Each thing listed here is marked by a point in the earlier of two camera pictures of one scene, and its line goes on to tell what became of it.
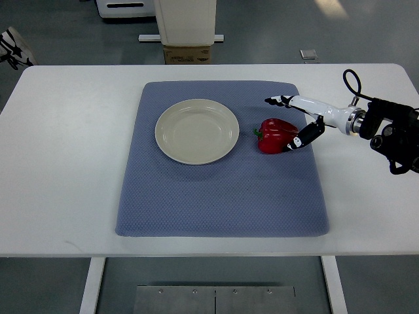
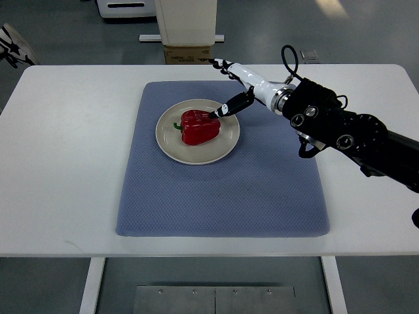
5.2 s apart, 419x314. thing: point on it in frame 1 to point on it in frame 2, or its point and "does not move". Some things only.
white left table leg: x=93 y=286 does not move
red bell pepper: x=274 y=135 to x=197 y=127
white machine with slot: x=126 y=8 does not move
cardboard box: x=187 y=55 does not move
